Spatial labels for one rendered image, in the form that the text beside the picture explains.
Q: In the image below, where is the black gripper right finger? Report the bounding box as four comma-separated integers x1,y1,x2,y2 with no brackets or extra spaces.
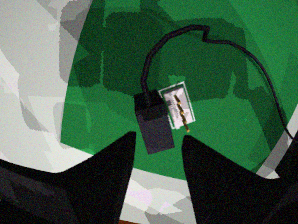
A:
181,135,298,224

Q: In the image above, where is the black plug with cable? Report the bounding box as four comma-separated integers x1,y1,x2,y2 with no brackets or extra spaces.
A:
134,24,298,155

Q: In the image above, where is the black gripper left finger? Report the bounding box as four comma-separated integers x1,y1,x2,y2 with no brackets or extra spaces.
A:
0,131,137,224

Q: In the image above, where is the dark grey square plate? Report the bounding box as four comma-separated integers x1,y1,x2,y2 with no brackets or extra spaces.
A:
274,131,298,177

